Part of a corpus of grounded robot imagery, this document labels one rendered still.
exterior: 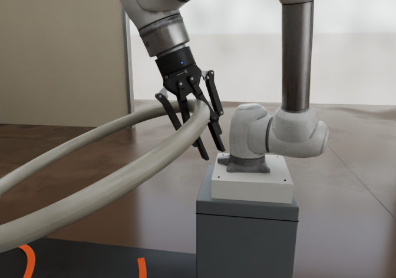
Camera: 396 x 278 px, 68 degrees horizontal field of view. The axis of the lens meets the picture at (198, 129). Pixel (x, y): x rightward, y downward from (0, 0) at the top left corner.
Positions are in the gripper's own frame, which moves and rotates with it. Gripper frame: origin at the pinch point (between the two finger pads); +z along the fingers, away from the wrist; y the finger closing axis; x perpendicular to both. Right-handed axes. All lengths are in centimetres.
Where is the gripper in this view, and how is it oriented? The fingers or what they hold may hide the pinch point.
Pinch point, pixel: (208, 141)
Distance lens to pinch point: 64.1
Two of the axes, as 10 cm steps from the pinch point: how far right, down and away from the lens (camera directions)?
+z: 3.7, 8.9, 2.6
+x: 3.4, 1.3, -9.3
